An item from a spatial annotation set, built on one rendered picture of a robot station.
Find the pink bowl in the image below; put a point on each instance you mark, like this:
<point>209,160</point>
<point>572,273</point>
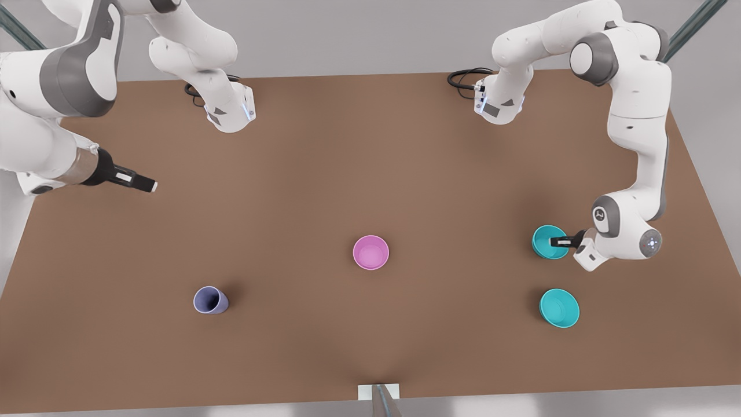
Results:
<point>371,253</point>

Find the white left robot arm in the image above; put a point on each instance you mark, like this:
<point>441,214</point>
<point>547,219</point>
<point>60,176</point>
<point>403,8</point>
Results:
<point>637,92</point>

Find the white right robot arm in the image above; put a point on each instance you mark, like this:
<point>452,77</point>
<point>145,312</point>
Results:
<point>35,133</point>

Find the silver frame post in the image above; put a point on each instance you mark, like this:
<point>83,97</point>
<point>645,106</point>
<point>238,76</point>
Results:
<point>20,32</point>
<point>694,29</point>
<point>385,403</point>

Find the purple cup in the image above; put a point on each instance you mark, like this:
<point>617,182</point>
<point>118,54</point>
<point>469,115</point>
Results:
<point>209,301</point>

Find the white post foot plate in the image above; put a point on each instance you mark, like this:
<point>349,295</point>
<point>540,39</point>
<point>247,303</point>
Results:
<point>365,392</point>

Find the teal blue bowl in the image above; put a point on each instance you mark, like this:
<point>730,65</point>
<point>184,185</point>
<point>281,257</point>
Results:
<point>542,243</point>
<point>559,308</point>

